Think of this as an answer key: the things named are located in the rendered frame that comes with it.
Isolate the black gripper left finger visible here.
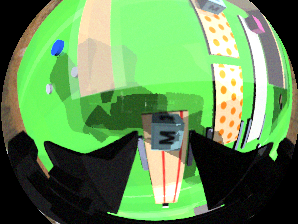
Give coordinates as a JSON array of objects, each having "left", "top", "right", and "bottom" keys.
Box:
[{"left": 44, "top": 131, "right": 138, "bottom": 214}]

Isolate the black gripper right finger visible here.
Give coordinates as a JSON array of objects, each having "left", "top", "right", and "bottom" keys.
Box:
[{"left": 190, "top": 132, "right": 274, "bottom": 210}]

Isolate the white flat strip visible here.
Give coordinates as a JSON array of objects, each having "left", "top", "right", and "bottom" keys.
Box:
[{"left": 246, "top": 83, "right": 267, "bottom": 143}]

